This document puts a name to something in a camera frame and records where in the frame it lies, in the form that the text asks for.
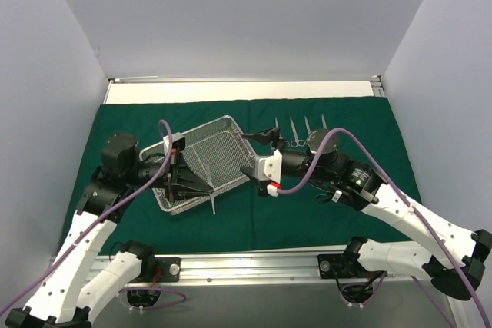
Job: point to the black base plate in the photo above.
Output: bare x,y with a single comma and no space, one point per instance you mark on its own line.
164,270
333,265

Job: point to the steel surgical scissors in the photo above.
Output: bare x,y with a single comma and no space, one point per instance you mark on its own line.
280,142

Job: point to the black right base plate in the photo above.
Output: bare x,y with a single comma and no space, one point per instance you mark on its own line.
333,265

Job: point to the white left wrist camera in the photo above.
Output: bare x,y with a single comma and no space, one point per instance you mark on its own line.
175,141

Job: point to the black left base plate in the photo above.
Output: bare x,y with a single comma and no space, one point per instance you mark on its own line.
164,270

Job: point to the aluminium front frame rail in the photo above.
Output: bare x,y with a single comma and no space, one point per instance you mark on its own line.
246,266

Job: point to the steel surgical forceps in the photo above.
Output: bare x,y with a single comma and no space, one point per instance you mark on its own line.
307,125

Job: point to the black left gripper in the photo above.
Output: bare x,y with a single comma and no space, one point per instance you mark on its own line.
171,170

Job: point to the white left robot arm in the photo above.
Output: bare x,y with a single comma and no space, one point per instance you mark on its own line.
64,297

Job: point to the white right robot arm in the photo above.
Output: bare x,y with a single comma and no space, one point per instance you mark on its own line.
452,258

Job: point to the dark green surgical cloth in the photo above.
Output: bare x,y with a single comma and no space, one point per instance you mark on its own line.
244,221

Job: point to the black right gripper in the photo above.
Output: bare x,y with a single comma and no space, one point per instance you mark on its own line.
270,147

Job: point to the steel scalpel handle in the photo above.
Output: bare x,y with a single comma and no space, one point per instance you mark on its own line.
207,170

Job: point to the steel wire mesh tray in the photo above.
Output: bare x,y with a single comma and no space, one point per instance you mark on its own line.
216,152

